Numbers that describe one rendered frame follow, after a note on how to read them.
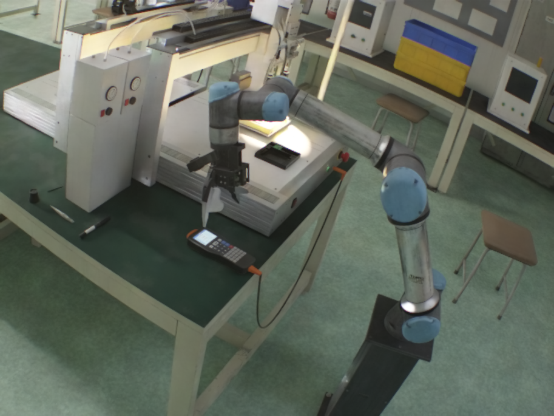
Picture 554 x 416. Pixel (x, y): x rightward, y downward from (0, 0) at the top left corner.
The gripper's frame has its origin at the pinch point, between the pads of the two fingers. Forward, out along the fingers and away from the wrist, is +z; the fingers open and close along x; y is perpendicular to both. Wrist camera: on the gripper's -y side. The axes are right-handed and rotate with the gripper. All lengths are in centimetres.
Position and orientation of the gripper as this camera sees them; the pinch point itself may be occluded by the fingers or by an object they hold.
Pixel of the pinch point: (221, 215)
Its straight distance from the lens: 143.7
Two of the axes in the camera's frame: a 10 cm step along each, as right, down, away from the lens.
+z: 0.0, 8.9, 4.5
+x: 4.9, -3.9, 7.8
